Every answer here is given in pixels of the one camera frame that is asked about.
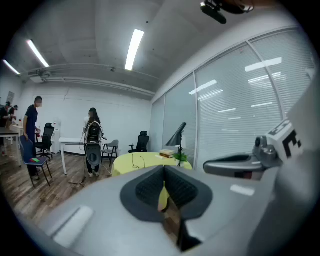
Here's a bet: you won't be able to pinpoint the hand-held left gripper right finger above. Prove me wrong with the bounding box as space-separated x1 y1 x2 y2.
164 165 283 256

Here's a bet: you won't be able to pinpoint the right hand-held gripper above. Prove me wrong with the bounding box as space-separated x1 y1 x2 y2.
203 119 304 181

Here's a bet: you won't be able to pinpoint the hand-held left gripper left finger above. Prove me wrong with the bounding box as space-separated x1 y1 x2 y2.
37 165 181 256

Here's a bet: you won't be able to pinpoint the thin-framed eyeglasses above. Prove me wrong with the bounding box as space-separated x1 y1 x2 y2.
131 153 147 169

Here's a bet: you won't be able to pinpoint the green potted plant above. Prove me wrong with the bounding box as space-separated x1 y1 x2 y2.
172 151 192 169

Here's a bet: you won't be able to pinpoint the black desk lamp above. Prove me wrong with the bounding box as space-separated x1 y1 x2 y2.
165 121 188 168

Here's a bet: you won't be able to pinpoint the brown hardcover book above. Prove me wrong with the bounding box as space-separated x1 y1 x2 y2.
159 149 176 159

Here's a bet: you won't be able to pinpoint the grey chair with black legs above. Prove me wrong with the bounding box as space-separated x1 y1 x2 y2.
101 139 120 168

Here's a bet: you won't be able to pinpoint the yellow round tablecloth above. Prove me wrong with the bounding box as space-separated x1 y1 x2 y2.
111 151 194 212

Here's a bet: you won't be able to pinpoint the white table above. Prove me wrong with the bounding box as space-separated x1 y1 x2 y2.
58 136 87 176

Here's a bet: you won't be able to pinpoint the black office chair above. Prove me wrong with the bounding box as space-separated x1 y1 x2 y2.
34 122 55 161
128 130 150 154

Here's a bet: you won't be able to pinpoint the white water dispenser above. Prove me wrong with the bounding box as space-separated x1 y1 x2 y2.
51 119 62 155

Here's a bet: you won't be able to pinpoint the blue chair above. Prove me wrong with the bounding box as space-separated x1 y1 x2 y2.
19 135 53 188

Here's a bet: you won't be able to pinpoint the dark top desk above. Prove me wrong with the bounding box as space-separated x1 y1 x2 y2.
0 126 23 168

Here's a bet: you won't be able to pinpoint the long ceiling light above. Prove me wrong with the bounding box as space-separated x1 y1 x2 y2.
2 59 21 76
26 39 50 68
124 29 145 71

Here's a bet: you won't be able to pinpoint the ceiling air conditioner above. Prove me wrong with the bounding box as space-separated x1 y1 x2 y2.
29 70 52 84

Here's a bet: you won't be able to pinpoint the black floor cable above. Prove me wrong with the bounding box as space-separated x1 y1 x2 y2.
68 172 87 187

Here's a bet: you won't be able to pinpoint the black head-worn camera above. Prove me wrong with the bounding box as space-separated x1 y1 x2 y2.
199 0 255 25

